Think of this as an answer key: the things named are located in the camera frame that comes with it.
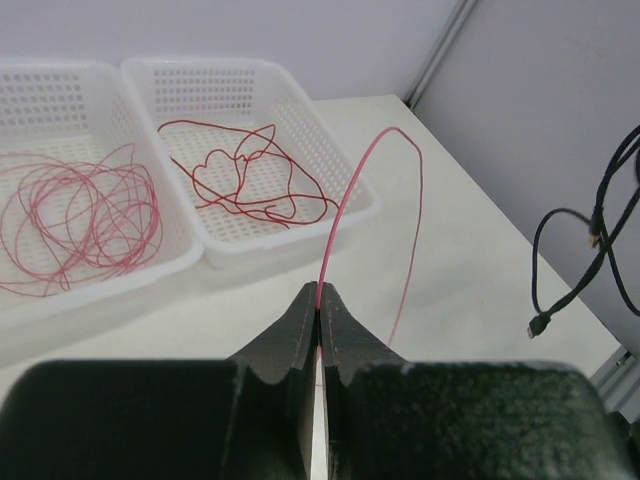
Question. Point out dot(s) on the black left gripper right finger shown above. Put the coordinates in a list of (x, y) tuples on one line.
[(390, 418)]

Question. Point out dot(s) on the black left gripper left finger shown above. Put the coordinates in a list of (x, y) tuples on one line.
[(248, 416)]

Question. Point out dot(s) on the white perforated basket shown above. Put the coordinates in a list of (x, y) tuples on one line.
[(89, 215), (261, 176)]

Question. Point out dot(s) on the aluminium frame rail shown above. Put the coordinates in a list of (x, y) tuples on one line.
[(617, 383)]

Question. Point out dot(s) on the middle white perforated basket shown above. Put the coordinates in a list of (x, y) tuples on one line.
[(89, 215)]

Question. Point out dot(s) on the right white perforated basket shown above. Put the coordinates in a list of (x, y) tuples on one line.
[(261, 176)]

